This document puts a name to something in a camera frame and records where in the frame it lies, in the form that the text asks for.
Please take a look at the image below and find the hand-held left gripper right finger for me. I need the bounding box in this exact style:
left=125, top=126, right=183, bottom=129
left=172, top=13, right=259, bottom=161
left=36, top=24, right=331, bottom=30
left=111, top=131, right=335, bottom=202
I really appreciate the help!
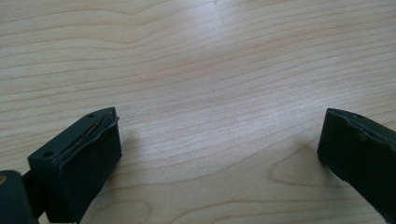
left=317, top=107, right=396, bottom=224

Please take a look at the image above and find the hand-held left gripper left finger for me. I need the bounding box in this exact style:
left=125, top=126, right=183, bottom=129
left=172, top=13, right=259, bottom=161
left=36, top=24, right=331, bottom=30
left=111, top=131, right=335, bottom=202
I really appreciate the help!
left=27, top=106, right=123, bottom=224

